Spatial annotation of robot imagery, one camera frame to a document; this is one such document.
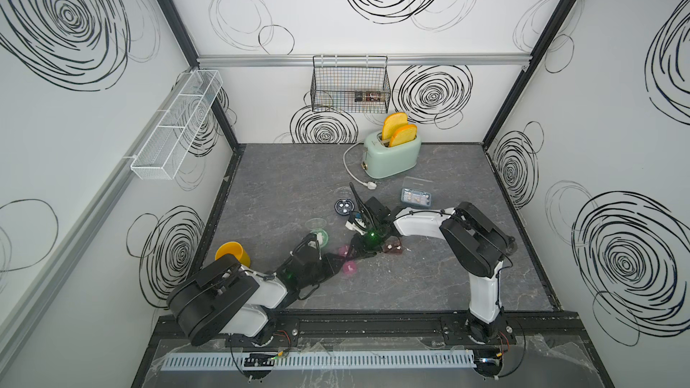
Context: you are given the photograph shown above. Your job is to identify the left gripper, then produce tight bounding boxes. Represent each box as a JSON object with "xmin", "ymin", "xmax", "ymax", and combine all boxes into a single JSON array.
[{"xmin": 298, "ymin": 253, "xmax": 347, "ymax": 292}]

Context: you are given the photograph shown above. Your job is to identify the dark red small pillbox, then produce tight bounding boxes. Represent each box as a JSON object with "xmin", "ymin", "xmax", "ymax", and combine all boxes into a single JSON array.
[{"xmin": 383, "ymin": 238, "xmax": 404, "ymax": 254}]

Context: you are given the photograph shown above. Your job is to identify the teal rectangular pillbox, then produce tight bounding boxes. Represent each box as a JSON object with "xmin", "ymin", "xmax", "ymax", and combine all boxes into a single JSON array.
[{"xmin": 400, "ymin": 176, "xmax": 434, "ymax": 208}]

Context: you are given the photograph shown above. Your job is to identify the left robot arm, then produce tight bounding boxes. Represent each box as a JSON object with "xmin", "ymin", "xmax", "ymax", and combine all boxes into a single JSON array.
[{"xmin": 166, "ymin": 244, "xmax": 346, "ymax": 346}]

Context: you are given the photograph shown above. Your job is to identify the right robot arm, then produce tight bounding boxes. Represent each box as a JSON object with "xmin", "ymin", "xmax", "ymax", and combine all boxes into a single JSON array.
[{"xmin": 346, "ymin": 191, "xmax": 517, "ymax": 344}]

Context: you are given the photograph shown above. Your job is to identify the dark blue round pillbox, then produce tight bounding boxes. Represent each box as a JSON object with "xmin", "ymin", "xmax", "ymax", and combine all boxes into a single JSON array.
[{"xmin": 334, "ymin": 187, "xmax": 356, "ymax": 217}]

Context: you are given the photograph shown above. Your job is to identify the green round pillbox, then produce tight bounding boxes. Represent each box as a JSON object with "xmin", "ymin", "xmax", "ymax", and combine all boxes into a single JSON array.
[{"xmin": 305, "ymin": 218, "xmax": 329, "ymax": 249}]

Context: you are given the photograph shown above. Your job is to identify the mint green toaster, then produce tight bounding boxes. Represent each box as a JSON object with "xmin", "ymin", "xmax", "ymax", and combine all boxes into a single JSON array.
[{"xmin": 361, "ymin": 132, "xmax": 422, "ymax": 179}]

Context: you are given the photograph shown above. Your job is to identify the yellow mug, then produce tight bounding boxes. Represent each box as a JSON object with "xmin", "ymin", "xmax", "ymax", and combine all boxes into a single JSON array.
[{"xmin": 215, "ymin": 242, "xmax": 251, "ymax": 268}]

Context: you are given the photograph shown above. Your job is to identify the front toast slice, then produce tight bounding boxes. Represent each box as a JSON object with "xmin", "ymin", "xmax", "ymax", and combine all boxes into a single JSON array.
[{"xmin": 388, "ymin": 124, "xmax": 418, "ymax": 147}]

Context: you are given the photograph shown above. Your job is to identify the toast slice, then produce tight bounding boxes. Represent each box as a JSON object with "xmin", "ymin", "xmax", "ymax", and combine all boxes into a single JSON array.
[
  {"xmin": 381, "ymin": 112, "xmax": 408, "ymax": 141},
  {"xmin": 388, "ymin": 124, "xmax": 418, "ymax": 147}
]

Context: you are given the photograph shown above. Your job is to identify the back toast slice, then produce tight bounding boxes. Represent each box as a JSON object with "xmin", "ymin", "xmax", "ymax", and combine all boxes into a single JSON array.
[{"xmin": 381, "ymin": 112, "xmax": 408, "ymax": 141}]

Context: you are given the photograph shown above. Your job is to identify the spice jars in basket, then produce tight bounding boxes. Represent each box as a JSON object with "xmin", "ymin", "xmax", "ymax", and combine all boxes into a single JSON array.
[{"xmin": 354, "ymin": 91, "xmax": 389, "ymax": 103}]

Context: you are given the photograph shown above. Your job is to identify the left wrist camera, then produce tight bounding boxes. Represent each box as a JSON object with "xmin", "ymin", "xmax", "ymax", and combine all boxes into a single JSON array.
[{"xmin": 293, "ymin": 232, "xmax": 323, "ymax": 256}]

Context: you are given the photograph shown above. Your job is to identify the white toaster power cable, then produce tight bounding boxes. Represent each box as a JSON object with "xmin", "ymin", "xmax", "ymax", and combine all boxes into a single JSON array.
[{"xmin": 343, "ymin": 142, "xmax": 378, "ymax": 191}]

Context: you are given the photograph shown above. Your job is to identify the black wire wall basket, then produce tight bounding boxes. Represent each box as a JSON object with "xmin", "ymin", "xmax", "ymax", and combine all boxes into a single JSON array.
[{"xmin": 310, "ymin": 55, "xmax": 392, "ymax": 114}]

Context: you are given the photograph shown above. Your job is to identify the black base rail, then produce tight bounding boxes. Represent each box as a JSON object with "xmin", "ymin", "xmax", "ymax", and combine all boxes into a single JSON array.
[{"xmin": 155, "ymin": 309, "xmax": 586, "ymax": 346}]

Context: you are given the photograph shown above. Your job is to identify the white slotted cable duct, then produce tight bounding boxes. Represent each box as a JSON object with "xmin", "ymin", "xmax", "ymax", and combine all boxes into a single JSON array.
[{"xmin": 161, "ymin": 350, "xmax": 476, "ymax": 372}]

